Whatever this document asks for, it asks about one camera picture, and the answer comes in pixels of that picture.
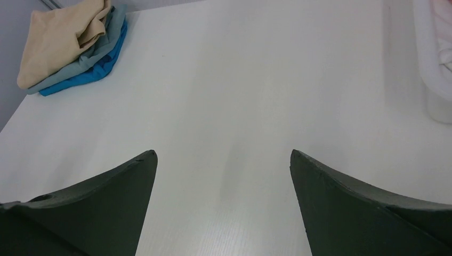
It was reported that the white crumpled t shirt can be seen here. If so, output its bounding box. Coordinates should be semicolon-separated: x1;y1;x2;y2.
430;0;451;71

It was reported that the blue folded t shirt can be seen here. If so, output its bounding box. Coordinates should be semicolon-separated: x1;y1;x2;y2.
39;20;128;96

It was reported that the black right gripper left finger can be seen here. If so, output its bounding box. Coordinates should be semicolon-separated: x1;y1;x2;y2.
1;150;158;255

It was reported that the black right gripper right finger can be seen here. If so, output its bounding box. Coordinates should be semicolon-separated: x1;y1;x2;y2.
290;150;451;255

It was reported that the grey-teal folded t shirt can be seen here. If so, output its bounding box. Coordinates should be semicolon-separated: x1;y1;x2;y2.
26;4;127;95

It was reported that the beige folded t shirt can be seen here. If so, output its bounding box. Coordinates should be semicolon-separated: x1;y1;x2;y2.
17;0;111;90

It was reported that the white plastic laundry basket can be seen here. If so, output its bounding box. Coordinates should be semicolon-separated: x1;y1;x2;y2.
413;1;451;124

